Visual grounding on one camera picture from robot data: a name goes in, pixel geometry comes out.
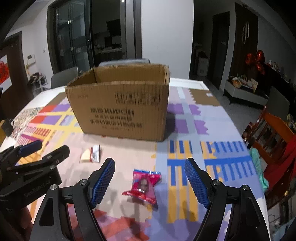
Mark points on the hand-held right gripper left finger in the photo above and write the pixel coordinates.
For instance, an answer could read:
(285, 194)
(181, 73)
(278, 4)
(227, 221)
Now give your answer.
(103, 183)

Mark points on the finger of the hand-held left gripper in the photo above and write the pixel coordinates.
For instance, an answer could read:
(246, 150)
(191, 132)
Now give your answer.
(57, 154)
(30, 147)

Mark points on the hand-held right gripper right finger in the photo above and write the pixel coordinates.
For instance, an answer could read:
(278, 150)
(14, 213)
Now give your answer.
(196, 183)

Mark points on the yellow cake clear packet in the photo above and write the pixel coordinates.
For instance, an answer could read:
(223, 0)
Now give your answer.
(86, 156)

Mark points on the red snack packet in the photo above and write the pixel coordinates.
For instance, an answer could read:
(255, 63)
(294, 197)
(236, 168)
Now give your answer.
(143, 185)

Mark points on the brown cardboard box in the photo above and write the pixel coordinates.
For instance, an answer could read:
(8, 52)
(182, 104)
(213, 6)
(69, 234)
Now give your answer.
(115, 115)

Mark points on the person's left hand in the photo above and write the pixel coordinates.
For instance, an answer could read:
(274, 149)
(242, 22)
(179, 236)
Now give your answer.
(23, 220)

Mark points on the black mug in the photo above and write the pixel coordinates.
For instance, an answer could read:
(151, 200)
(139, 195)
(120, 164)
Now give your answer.
(8, 128)

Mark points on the floral tile patterned mat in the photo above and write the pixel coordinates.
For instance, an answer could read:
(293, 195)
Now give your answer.
(25, 115)

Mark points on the colourful patterned table mat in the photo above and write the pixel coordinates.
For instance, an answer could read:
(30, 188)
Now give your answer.
(138, 153)

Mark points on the teal cloth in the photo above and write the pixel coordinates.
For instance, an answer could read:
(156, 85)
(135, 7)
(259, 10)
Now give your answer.
(257, 166)

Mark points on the white shoe rack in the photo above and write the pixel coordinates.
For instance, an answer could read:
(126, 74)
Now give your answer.
(38, 83)

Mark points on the dark brown door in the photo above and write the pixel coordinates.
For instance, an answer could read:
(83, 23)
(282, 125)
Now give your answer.
(16, 76)

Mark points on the grey dining chair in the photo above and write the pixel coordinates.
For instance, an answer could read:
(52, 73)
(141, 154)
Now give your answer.
(64, 77)
(277, 99)

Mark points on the red and white door poster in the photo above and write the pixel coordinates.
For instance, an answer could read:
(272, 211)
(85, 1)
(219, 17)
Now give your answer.
(4, 71)

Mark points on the red cloth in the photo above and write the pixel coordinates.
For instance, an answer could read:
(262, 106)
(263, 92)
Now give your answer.
(284, 162)

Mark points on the orange wooden chair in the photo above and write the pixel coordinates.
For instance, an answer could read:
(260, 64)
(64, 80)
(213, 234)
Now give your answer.
(275, 125)

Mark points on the white low cabinet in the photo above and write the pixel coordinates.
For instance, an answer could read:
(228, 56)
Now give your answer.
(245, 95)

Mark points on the black framed glass sliding door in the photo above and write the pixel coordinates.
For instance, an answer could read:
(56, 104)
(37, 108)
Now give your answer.
(74, 37)

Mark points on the dark sideboard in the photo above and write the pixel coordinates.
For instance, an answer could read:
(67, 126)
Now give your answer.
(282, 81)

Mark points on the dark room door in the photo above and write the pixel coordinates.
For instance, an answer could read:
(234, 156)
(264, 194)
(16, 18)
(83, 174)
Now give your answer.
(220, 51)

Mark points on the red foil balloon bunch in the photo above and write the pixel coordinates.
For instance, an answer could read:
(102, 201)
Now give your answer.
(255, 61)

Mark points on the tall dark wardrobe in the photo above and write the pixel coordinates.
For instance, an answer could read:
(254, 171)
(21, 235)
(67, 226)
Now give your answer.
(246, 41)

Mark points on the white wall intercom panel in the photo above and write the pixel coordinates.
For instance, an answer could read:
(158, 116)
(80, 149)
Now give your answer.
(30, 59)

